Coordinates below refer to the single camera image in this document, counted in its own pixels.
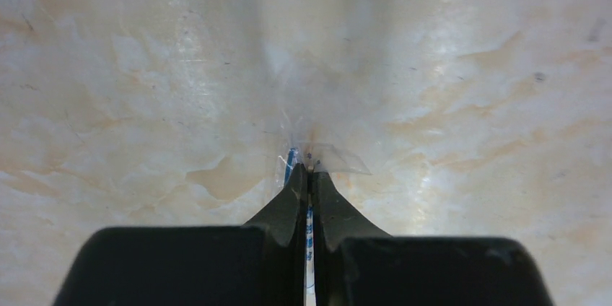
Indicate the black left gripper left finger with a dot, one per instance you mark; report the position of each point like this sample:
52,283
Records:
260,262

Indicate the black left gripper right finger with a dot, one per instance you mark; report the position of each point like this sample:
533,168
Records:
357,263

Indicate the small pill blister bag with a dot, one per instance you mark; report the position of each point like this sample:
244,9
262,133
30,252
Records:
301,145

